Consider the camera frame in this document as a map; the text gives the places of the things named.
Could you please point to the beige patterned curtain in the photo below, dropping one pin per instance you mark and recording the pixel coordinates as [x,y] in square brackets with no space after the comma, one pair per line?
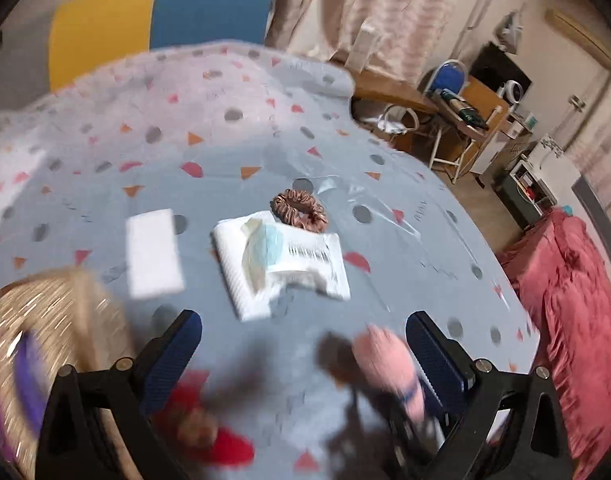
[385,0]

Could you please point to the black monitor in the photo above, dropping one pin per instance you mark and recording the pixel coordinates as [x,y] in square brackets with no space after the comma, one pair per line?
[495,67]

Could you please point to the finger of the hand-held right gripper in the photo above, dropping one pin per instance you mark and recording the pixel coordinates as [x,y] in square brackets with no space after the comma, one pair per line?
[400,430]

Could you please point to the gold ornate tissue box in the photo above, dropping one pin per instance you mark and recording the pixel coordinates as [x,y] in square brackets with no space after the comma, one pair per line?
[60,320]

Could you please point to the beige air conditioner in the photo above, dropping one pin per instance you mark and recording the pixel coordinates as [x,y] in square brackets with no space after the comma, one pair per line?
[575,30]

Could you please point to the wooden desk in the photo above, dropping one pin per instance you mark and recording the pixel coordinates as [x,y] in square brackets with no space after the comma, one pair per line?
[385,87]

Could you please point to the white wipes pack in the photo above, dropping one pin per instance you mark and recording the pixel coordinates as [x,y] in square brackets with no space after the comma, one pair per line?
[310,265]

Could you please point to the blue folding chair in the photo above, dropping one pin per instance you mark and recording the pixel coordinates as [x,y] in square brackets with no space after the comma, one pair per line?
[448,77]

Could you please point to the pink sock with blue band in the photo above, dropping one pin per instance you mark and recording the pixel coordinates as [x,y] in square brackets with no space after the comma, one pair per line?
[385,360]

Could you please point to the grey yellow blue chair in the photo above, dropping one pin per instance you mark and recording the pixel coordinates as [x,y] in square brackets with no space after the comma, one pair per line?
[185,10]

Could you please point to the dark storage shelf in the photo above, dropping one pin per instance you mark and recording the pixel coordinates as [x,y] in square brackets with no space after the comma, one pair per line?
[515,190]

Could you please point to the brown satin scrunchie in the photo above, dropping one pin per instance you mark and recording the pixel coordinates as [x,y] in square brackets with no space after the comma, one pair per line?
[285,205]

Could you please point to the patterned plastic tablecloth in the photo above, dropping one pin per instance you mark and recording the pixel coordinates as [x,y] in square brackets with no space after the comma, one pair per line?
[285,150]

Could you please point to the white textured cloth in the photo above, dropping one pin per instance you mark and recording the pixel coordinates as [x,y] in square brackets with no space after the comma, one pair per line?
[235,280]

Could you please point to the red plush toy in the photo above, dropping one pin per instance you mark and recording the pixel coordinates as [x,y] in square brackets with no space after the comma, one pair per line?
[225,450]

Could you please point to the white low cabinet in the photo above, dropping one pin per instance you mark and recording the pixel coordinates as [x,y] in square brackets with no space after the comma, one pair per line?
[560,170]

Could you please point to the dark green bundle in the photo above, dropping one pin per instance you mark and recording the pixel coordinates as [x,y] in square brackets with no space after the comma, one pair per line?
[460,107]

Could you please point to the blue face mask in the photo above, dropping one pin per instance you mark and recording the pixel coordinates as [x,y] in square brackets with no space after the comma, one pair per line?
[263,255]

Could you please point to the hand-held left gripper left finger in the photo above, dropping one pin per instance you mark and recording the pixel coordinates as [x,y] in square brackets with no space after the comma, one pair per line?
[171,360]

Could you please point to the tall white box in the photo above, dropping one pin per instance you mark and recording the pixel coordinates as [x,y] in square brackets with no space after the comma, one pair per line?
[364,50]

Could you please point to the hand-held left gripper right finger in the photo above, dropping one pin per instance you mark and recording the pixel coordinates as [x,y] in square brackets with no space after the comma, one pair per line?
[443,360]

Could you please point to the white fan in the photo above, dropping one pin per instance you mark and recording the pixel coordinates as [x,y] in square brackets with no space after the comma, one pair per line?
[510,91]

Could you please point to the red blanket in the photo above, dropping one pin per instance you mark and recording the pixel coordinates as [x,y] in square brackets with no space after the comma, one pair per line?
[575,310]

